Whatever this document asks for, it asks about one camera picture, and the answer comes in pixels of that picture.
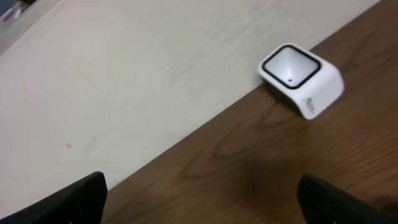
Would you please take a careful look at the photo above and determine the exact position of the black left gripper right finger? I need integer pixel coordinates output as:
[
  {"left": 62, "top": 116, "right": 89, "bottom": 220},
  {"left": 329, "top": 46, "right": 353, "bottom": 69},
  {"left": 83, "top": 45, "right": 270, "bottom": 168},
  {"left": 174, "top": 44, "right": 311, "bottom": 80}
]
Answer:
[{"left": 297, "top": 174, "right": 397, "bottom": 224}]

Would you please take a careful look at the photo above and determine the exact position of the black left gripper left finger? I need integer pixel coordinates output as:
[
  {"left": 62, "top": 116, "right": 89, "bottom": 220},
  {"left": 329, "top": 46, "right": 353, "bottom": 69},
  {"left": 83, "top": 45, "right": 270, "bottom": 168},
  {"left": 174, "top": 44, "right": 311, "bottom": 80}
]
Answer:
[{"left": 1, "top": 171, "right": 108, "bottom": 224}]

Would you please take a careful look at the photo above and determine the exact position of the white barcode scanner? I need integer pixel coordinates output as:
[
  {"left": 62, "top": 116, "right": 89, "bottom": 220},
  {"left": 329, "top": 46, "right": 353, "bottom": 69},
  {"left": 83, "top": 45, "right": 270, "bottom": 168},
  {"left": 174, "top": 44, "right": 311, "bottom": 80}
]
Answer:
[{"left": 258, "top": 43, "right": 345, "bottom": 120}]

